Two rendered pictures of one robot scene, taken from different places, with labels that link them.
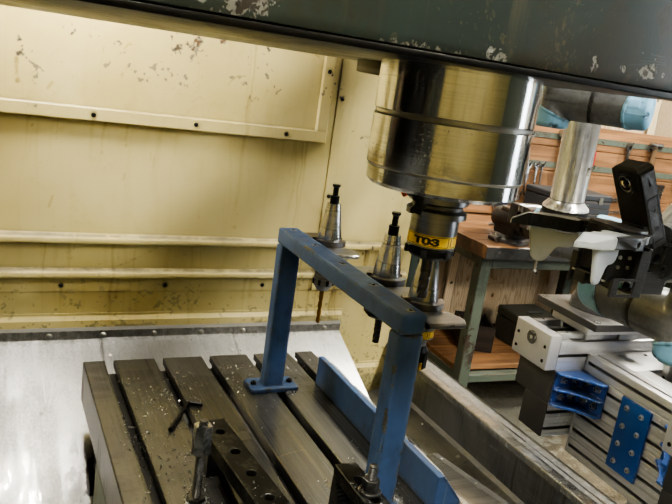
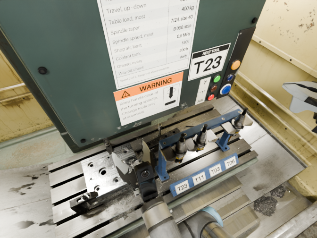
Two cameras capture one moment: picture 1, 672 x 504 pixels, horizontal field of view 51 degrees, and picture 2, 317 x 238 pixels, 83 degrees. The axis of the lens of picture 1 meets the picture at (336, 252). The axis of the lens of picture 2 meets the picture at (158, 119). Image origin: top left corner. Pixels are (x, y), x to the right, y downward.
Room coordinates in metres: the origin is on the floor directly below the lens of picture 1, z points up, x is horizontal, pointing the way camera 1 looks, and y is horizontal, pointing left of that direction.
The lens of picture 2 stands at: (0.90, -0.54, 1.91)
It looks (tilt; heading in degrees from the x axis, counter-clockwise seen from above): 50 degrees down; 91
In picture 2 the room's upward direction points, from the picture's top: 1 degrees clockwise
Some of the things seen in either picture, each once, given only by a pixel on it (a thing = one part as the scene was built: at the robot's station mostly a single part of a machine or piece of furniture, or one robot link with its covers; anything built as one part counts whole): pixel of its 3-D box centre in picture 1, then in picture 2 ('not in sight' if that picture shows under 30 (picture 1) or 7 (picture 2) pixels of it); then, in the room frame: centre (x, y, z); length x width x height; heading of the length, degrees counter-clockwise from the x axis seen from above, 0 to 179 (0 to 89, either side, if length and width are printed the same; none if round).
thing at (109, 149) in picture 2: not in sight; (108, 146); (0.60, 0.01, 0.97); 0.13 x 0.03 x 0.15; 117
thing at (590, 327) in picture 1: (602, 319); not in sight; (1.76, -0.70, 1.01); 0.36 x 0.22 x 0.06; 114
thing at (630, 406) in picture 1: (627, 439); not in sight; (1.50, -0.72, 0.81); 0.09 x 0.01 x 0.18; 24
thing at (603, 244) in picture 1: (597, 259); (120, 165); (0.78, -0.29, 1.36); 0.09 x 0.03 x 0.06; 142
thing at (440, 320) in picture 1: (441, 320); (169, 154); (0.95, -0.16, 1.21); 0.07 x 0.05 x 0.01; 117
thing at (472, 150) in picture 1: (450, 130); not in sight; (0.73, -0.10, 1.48); 0.16 x 0.16 x 0.12
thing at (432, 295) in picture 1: (426, 276); (181, 144); (1.00, -0.14, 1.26); 0.04 x 0.04 x 0.07
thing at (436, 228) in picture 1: (433, 229); not in sight; (0.73, -0.10, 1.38); 0.05 x 0.05 x 0.03
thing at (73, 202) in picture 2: not in sight; (85, 200); (0.55, -0.29, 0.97); 0.13 x 0.03 x 0.15; 27
